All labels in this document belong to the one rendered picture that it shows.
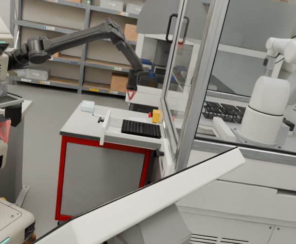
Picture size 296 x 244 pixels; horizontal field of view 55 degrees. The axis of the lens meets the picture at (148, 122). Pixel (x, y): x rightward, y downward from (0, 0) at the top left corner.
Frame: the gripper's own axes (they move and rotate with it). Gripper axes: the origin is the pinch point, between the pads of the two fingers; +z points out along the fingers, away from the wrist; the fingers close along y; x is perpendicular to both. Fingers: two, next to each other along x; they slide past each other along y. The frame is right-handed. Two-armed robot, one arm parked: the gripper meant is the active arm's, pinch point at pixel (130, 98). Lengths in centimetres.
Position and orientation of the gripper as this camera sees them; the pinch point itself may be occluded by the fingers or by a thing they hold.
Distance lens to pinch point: 187.6
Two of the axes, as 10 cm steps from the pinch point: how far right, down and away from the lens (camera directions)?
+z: -1.4, 9.2, 3.6
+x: -9.8, -0.8, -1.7
